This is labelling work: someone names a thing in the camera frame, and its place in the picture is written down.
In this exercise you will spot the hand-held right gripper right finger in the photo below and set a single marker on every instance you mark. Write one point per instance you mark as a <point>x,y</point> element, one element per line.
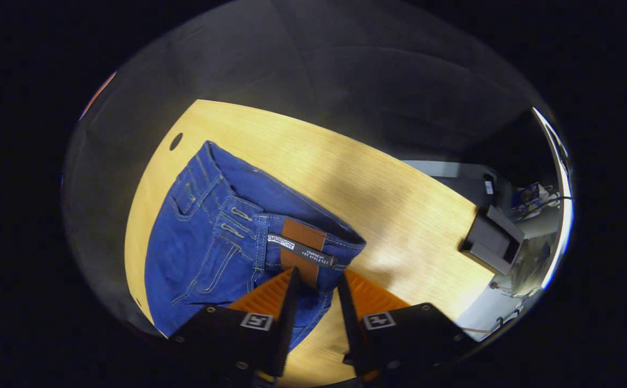
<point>352,328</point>

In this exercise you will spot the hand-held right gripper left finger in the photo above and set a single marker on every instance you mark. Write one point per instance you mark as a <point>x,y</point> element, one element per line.
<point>286,318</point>

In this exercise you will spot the blue denim jeans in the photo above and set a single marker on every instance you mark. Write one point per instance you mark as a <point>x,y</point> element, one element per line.
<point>211,242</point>

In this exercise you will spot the black box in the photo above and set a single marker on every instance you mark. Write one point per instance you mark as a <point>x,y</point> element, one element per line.
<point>494,240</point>

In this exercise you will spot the black device with white label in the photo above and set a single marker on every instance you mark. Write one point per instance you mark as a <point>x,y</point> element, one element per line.
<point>464,188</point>

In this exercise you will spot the grey side table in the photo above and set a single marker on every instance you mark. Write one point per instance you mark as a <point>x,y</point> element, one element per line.
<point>443,168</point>

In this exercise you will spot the blue white packet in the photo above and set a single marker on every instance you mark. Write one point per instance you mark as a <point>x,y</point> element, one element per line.
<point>529,194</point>

